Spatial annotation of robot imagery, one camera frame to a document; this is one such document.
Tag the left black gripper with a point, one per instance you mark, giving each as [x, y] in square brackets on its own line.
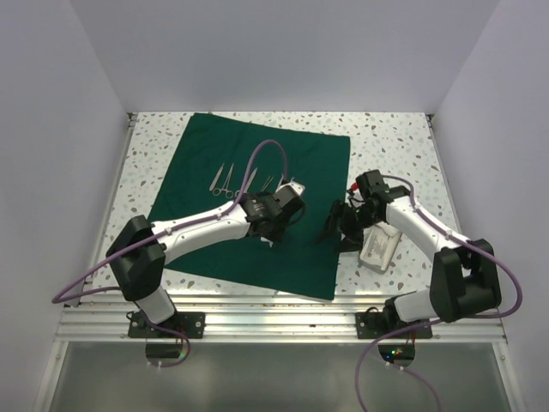
[277, 235]

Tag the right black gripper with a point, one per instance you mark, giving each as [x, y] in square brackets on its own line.
[352, 239]

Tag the white paper packet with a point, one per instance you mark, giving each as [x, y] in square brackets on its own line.
[377, 250]

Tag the thin steel tweezers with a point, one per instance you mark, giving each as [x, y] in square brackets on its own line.
[267, 183]

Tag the steel hemostat clamp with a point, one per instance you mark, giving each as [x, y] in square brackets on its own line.
[225, 188]

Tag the white gauze pad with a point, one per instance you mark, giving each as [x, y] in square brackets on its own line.
[268, 242]
[391, 232]

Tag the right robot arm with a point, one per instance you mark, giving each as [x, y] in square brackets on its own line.
[464, 275]

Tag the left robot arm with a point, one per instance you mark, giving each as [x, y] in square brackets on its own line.
[139, 254]

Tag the steel surgical scissors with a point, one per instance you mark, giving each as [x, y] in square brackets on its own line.
[247, 184]

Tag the green surgical cloth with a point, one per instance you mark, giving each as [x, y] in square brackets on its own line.
[296, 265]

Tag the metal instrument tray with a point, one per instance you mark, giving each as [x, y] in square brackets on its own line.
[365, 233]

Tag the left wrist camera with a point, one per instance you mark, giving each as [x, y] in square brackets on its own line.
[297, 188]

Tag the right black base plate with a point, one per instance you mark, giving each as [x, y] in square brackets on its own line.
[399, 350]

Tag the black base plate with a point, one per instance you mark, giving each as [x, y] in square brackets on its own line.
[399, 350]
[168, 343]

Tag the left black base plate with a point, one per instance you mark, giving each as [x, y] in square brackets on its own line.
[168, 343]

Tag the aluminium rail frame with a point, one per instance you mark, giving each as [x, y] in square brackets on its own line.
[397, 143]

